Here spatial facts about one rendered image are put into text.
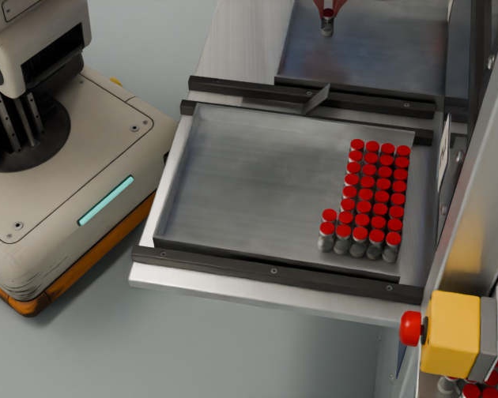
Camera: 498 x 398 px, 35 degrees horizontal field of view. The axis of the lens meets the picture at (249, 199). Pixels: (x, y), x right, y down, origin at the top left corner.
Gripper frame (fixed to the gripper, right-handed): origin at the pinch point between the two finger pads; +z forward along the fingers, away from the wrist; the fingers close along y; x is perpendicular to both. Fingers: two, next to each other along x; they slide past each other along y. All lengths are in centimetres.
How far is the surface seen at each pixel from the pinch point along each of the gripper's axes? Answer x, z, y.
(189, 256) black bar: -46, 1, -25
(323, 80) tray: -12.0, 4.0, -2.1
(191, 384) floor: -26, 91, -33
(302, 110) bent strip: -18.5, 3.7, -6.4
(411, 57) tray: -7.9, 4.4, 13.4
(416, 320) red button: -64, -10, 1
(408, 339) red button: -66, -9, 0
